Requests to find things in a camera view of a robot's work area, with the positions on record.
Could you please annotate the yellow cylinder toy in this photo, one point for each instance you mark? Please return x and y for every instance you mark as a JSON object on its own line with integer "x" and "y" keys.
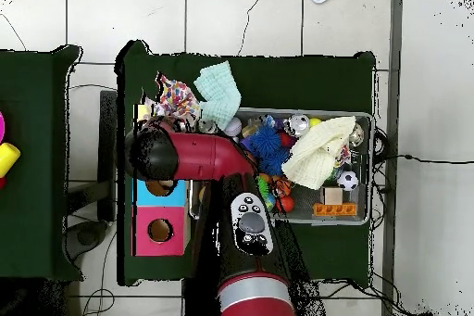
{"x": 8, "y": 158}

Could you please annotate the pink toy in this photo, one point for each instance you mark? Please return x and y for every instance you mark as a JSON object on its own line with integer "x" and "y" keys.
{"x": 2, "y": 127}

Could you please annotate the dark green cloth of side table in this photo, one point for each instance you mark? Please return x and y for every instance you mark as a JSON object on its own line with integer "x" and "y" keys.
{"x": 33, "y": 219}

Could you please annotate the silver drink can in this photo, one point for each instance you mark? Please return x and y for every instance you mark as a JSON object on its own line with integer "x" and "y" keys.
{"x": 298, "y": 125}

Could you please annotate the white cloth with colourful dots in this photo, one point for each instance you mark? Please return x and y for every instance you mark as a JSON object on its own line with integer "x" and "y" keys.
{"x": 177, "y": 101}

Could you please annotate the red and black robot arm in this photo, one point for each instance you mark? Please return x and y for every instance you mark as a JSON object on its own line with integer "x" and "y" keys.
{"x": 207, "y": 154}

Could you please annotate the mint green muslin cloth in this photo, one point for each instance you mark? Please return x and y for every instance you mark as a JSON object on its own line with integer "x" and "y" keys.
{"x": 218, "y": 97}

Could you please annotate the small black and white soccer ball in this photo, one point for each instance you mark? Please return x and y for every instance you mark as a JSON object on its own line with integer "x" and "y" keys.
{"x": 348, "y": 180}

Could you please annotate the yellow ball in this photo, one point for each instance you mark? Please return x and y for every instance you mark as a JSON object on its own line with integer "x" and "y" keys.
{"x": 314, "y": 122}

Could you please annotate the wooden box with three holes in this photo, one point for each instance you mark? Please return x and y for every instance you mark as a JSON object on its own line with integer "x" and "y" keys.
{"x": 174, "y": 238}

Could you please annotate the orange tiger plush toy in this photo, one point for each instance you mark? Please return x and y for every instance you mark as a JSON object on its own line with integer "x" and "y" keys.
{"x": 282, "y": 187}

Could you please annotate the cream muslin cloth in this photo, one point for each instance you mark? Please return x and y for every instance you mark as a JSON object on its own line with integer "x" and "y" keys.
{"x": 314, "y": 156}

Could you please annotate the light wooden block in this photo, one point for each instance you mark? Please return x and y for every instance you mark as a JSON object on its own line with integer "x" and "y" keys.
{"x": 333, "y": 195}

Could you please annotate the blue spiky rubber ball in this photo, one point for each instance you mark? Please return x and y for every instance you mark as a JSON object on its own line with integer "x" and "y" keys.
{"x": 264, "y": 141}
{"x": 274, "y": 163}

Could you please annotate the black upright panel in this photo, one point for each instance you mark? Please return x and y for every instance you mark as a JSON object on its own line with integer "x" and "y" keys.
{"x": 108, "y": 145}

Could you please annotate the small red toy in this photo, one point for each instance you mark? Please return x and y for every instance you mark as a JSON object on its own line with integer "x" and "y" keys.
{"x": 2, "y": 182}

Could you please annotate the small red ball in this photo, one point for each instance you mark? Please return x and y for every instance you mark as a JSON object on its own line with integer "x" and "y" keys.
{"x": 286, "y": 204}

